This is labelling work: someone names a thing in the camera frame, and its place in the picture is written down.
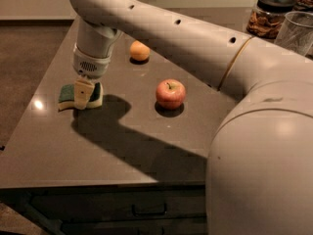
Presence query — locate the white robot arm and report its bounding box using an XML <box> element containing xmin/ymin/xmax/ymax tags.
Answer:
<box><xmin>69</xmin><ymin>0</ymin><xmax>313</xmax><ymax>235</ymax></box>

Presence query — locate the lower dark drawer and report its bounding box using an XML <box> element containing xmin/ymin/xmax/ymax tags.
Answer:
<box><xmin>62</xmin><ymin>217</ymin><xmax>208</xmax><ymax>235</ymax></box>

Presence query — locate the green and yellow sponge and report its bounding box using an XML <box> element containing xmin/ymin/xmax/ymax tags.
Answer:
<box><xmin>58</xmin><ymin>82</ymin><xmax>103</xmax><ymax>111</ymax></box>

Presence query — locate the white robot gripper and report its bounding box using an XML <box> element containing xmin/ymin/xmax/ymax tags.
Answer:
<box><xmin>72</xmin><ymin>19</ymin><xmax>122</xmax><ymax>110</ymax></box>

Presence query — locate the orange fruit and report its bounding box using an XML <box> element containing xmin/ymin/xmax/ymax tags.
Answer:
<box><xmin>129</xmin><ymin>41</ymin><xmax>150</xmax><ymax>62</ymax></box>

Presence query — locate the red apple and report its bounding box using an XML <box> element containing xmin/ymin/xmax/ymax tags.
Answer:
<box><xmin>156</xmin><ymin>79</ymin><xmax>186</xmax><ymax>110</ymax></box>

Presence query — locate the upper dark drawer with handle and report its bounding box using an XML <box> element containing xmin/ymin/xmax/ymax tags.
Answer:
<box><xmin>31</xmin><ymin>189</ymin><xmax>205</xmax><ymax>222</ymax></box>

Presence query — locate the glass jar with black lid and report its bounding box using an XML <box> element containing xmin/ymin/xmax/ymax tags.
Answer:
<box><xmin>246</xmin><ymin>0</ymin><xmax>295</xmax><ymax>39</ymax></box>

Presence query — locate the clear plastic cup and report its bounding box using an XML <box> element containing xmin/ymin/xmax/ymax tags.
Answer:
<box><xmin>275</xmin><ymin>11</ymin><xmax>313</xmax><ymax>56</ymax></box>

